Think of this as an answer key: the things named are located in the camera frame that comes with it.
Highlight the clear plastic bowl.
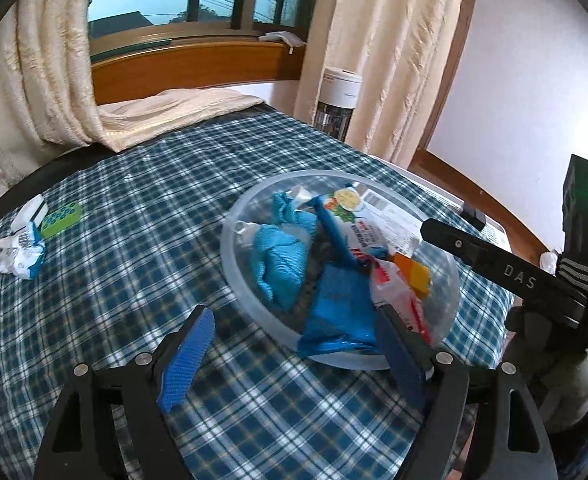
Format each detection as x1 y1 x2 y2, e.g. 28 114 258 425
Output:
220 169 462 372

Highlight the orange yellow toy brick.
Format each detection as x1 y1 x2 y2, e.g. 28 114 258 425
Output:
391 252 431 300

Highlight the red white wrapper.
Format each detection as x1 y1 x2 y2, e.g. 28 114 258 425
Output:
356 252 431 344

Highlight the small blue packet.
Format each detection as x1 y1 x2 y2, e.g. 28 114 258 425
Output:
297 263 381 358

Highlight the white blue wrapper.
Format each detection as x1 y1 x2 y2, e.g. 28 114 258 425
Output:
0 194 48 280

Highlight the blue knitted cloth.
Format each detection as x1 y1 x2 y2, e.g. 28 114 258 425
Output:
251 185 319 313

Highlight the white medicine box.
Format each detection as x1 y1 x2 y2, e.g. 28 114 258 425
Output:
357 184 422 257

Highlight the blue snack packet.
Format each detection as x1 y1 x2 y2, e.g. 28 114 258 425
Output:
311 185 388 268

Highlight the dark gloved right hand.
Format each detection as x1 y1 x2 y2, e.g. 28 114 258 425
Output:
503 306 588 434

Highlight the black tracker with green light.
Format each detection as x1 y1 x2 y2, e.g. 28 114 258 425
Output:
562 154 588 266

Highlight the black power adapter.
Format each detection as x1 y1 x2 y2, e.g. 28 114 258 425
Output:
460 202 487 232

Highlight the plaid blue bedsheet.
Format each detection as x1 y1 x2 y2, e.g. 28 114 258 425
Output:
0 106 516 480

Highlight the white flat radiator heater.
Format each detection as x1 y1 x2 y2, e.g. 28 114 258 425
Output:
374 156 512 252

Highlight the dark mattress edge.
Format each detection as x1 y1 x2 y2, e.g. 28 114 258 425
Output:
0 144 131 221

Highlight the white tower heater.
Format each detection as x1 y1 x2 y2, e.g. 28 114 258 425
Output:
312 67 362 142

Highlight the cream curtain right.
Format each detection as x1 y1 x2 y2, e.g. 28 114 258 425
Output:
294 0 462 168

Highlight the cream patterned curtain left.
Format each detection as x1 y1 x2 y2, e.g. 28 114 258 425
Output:
0 0 260 197

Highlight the wooden window sill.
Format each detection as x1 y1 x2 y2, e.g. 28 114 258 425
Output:
92 37 306 105

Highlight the white rag on sill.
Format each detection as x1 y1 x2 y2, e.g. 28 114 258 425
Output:
258 30 306 54

